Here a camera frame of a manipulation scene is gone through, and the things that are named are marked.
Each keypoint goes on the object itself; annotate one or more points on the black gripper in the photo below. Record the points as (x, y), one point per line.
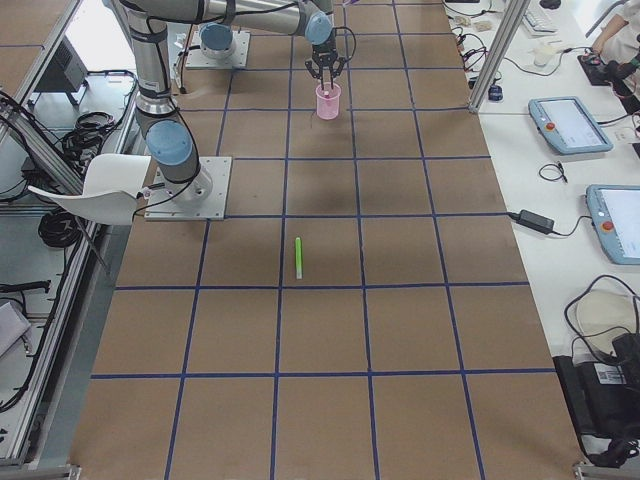
(324, 54)

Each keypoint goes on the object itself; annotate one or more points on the pink marker pen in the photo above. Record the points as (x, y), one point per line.
(327, 88)

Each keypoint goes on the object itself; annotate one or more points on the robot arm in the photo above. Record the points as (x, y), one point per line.
(165, 132)

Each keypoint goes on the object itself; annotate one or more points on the pink mesh cup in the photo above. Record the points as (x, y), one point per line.
(328, 108)

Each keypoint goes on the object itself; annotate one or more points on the green marker pen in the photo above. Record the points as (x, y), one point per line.
(298, 258)

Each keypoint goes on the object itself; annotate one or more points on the white chair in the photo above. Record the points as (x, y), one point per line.
(110, 189)

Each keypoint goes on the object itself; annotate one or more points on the upper blue teach pendant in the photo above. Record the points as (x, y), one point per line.
(567, 126)

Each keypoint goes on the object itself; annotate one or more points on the blue teach pendant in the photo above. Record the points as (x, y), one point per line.
(615, 215)
(567, 126)

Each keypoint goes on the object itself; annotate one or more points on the black power brick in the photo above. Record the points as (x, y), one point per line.
(533, 221)

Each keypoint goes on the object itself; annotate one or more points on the person in white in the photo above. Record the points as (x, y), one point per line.
(618, 39)

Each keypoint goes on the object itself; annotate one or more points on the lower blue teach pendant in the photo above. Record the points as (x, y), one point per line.
(615, 215)

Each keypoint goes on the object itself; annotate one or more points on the black case with label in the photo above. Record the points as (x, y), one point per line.
(602, 396)

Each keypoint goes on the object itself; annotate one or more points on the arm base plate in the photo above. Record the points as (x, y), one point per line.
(218, 52)
(205, 198)

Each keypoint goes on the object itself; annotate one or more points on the aluminium frame column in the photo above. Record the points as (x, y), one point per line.
(512, 17)

